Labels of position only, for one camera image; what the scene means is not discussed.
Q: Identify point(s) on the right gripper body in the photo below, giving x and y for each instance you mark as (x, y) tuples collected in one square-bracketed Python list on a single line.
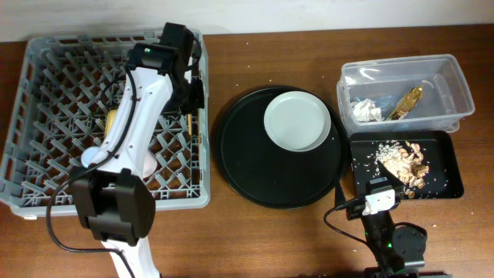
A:
[(355, 210)]

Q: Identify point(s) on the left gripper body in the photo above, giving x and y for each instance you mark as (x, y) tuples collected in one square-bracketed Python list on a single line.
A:
[(189, 98)]

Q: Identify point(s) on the wooden chopstick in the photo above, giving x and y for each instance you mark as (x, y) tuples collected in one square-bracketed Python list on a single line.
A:
[(189, 117)]

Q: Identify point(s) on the food scraps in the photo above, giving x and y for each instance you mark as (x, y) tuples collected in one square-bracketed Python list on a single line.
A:
[(406, 163)]

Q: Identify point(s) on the white napkin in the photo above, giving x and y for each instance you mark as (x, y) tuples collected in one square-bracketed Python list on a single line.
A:
[(365, 111)]

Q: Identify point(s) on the gold snack wrapper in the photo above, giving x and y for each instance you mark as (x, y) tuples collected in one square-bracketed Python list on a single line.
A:
[(406, 104)]

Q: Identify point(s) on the pink cup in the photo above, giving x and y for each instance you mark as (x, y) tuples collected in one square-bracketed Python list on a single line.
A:
[(150, 164)]

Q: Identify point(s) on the yellow bowl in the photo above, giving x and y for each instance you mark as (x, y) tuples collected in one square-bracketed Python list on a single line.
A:
[(109, 121)]

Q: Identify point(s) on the grey plate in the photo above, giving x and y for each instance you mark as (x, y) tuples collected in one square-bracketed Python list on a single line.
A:
[(297, 121)]

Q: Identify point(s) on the light blue cup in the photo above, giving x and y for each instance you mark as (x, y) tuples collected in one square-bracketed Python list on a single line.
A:
[(88, 155)]

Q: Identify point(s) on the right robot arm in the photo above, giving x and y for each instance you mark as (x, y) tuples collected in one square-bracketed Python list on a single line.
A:
[(398, 247)]

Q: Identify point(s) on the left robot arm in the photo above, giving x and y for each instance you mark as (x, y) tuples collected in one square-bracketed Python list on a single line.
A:
[(109, 193)]

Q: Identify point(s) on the grey dishwasher rack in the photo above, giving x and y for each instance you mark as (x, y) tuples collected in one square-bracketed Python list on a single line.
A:
[(66, 89)]

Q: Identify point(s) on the black rectangular tray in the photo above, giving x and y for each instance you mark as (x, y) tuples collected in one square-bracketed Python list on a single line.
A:
[(443, 179)]

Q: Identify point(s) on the round black tray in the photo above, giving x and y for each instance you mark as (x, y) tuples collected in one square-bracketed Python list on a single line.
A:
[(267, 174)]

